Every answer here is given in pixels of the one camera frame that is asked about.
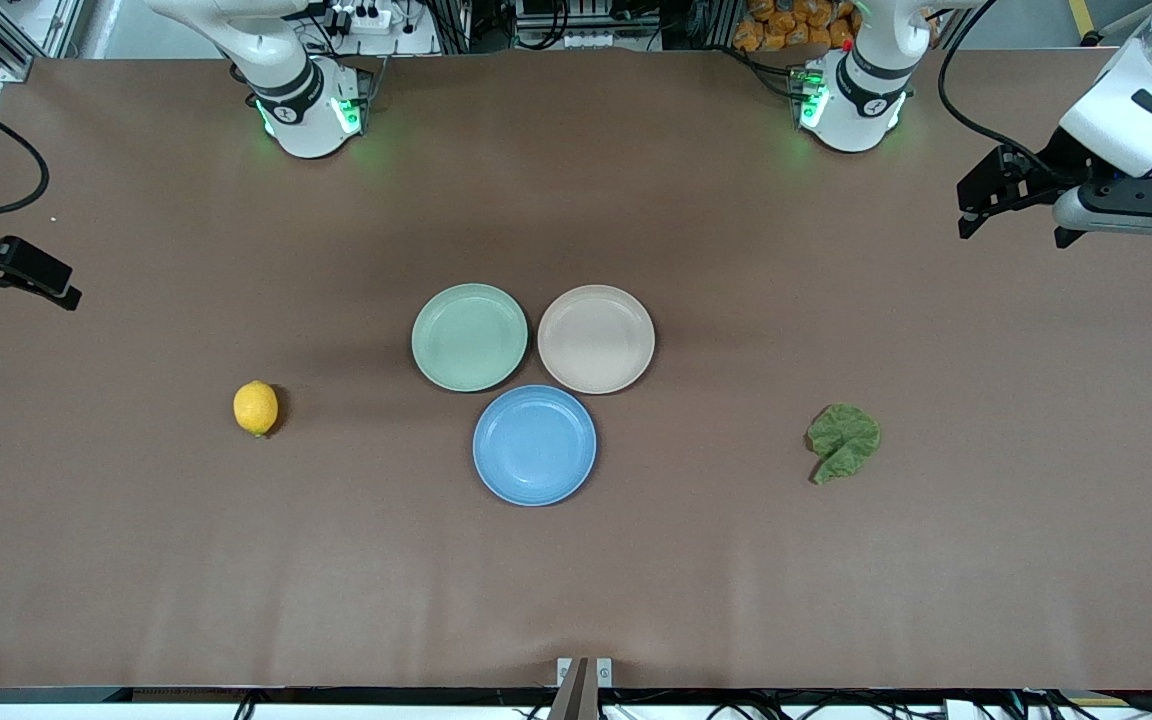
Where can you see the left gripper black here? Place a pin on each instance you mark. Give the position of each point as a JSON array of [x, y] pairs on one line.
[[1070, 159]]

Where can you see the yellow lemon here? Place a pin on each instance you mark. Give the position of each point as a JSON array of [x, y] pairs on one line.
[[255, 408]]

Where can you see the green lettuce leaf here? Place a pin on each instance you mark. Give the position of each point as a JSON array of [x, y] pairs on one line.
[[844, 440]]

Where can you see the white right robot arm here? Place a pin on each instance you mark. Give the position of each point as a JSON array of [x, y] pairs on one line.
[[308, 122]]

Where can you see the orange packaged items pile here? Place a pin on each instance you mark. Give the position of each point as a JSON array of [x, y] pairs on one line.
[[786, 25]]

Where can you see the white power strip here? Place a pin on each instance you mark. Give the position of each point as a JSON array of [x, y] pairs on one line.
[[366, 18]]

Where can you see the green plate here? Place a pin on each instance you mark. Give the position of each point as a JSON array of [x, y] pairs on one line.
[[470, 337]]

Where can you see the beige plate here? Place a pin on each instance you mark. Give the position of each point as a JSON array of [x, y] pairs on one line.
[[596, 339]]

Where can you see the black equipment rack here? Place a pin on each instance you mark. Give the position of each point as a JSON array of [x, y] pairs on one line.
[[566, 20]]

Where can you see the blue plate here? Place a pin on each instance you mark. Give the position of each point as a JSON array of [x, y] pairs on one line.
[[534, 446]]

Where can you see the aluminium frame profile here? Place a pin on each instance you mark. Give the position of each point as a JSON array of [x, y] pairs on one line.
[[6, 50]]

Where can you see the silver mounting bracket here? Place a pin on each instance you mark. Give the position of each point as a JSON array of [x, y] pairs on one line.
[[604, 672]]

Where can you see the grey camera pole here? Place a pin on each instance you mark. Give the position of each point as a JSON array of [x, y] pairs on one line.
[[576, 700]]

